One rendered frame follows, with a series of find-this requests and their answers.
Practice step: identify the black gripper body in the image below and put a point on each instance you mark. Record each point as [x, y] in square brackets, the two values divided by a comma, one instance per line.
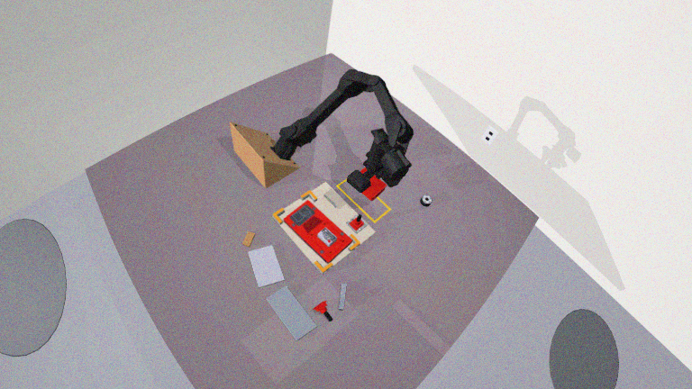
[362, 181]

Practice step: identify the black toy tyre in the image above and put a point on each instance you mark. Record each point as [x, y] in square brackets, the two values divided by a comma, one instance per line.
[426, 200]

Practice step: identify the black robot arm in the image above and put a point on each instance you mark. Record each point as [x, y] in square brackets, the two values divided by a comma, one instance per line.
[385, 148]

